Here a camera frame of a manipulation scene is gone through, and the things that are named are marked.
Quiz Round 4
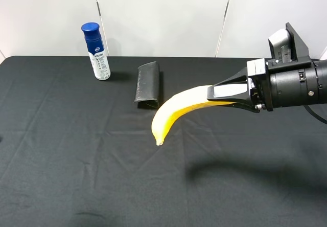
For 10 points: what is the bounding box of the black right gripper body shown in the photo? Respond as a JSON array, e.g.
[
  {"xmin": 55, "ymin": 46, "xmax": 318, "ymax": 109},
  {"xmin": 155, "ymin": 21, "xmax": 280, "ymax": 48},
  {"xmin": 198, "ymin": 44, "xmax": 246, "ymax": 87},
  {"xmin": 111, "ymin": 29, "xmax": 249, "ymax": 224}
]
[{"xmin": 247, "ymin": 58, "xmax": 273, "ymax": 111}]

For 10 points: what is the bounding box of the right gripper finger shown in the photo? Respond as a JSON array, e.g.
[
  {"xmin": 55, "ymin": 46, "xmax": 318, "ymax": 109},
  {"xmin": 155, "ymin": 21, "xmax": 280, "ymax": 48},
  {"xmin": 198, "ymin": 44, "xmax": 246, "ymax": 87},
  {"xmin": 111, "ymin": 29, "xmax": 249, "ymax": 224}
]
[
  {"xmin": 207, "ymin": 98, "xmax": 260, "ymax": 114},
  {"xmin": 207, "ymin": 67, "xmax": 248, "ymax": 101}
]

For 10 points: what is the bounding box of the yellow banana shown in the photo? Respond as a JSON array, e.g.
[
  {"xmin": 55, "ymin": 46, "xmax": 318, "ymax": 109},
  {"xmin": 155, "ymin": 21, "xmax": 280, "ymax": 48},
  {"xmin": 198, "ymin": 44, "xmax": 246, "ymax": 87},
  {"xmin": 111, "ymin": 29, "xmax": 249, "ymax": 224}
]
[{"xmin": 151, "ymin": 85, "xmax": 234, "ymax": 146}]

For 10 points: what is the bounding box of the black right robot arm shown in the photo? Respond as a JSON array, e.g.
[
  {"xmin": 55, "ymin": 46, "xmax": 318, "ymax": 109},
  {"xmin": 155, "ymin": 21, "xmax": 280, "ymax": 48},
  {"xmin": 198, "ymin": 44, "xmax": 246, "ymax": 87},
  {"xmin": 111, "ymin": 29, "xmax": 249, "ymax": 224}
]
[{"xmin": 207, "ymin": 58, "xmax": 326, "ymax": 113}]

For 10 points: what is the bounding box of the black folded pouch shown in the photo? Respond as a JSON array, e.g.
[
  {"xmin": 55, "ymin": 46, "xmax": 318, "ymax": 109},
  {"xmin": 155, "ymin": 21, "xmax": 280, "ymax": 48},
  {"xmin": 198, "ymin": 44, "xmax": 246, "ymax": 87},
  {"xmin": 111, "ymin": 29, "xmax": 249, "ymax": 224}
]
[{"xmin": 134, "ymin": 61, "xmax": 161, "ymax": 109}]

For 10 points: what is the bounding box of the blue and white spray bottle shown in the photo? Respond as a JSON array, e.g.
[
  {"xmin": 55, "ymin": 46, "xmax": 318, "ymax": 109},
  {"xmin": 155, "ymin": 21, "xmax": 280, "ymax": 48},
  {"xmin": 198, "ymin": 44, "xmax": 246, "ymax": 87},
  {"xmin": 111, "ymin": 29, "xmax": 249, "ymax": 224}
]
[{"xmin": 81, "ymin": 22, "xmax": 111, "ymax": 81}]

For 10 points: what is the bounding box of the black tablecloth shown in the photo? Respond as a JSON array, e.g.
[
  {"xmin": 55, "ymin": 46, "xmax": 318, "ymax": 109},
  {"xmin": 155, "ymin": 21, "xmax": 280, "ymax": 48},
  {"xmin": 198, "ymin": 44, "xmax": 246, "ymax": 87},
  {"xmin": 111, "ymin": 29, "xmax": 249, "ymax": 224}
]
[{"xmin": 1, "ymin": 56, "xmax": 326, "ymax": 226}]

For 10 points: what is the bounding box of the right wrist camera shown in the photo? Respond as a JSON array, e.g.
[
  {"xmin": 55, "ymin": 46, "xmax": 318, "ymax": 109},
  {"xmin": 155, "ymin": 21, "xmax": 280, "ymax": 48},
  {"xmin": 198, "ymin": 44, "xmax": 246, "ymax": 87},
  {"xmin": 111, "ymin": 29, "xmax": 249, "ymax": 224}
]
[{"xmin": 268, "ymin": 22, "xmax": 311, "ymax": 64}]

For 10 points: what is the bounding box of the black cable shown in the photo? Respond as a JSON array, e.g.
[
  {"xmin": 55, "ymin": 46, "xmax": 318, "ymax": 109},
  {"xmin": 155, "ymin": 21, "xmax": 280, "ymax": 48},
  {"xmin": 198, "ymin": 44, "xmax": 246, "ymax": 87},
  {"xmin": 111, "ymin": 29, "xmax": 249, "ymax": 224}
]
[{"xmin": 303, "ymin": 104, "xmax": 327, "ymax": 125}]

